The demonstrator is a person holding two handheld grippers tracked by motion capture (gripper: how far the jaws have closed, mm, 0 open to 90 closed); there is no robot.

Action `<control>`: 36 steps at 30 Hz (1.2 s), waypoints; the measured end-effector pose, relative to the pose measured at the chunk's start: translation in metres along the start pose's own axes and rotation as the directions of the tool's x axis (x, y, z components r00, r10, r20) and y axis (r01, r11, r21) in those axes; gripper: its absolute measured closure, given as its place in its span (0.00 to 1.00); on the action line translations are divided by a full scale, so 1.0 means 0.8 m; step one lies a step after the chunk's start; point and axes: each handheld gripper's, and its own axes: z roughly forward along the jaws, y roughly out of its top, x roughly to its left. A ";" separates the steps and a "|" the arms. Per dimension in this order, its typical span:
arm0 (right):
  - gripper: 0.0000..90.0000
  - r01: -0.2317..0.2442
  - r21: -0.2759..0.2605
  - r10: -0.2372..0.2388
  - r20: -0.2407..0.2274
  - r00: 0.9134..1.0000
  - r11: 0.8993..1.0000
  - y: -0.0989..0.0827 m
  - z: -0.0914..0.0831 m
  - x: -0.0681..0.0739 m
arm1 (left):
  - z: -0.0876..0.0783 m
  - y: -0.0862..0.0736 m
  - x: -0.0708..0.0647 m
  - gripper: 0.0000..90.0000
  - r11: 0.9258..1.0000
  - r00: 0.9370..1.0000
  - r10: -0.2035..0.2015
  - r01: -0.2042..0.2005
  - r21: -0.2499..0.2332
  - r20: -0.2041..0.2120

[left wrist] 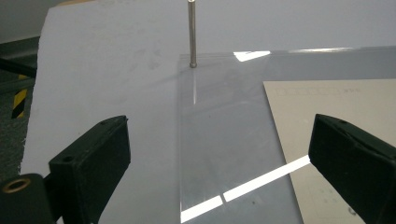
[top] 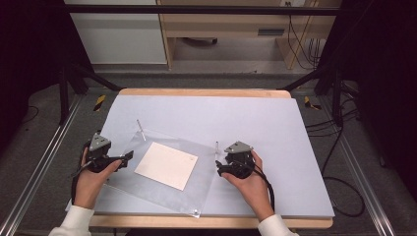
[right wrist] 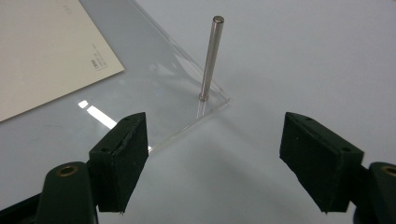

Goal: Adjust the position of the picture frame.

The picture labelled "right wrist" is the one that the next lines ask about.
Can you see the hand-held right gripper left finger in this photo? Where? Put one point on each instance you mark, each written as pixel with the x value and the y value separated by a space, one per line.
pixel 120 161

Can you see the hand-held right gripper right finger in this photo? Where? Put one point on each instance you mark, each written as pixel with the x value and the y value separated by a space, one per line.
pixel 320 161

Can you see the clear acrylic sheet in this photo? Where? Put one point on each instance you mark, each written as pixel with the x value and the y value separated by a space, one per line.
pixel 162 87

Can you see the painting postcard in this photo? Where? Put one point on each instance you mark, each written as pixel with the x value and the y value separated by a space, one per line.
pixel 46 56

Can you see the silver metal post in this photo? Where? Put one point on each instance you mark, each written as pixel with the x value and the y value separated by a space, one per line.
pixel 212 56

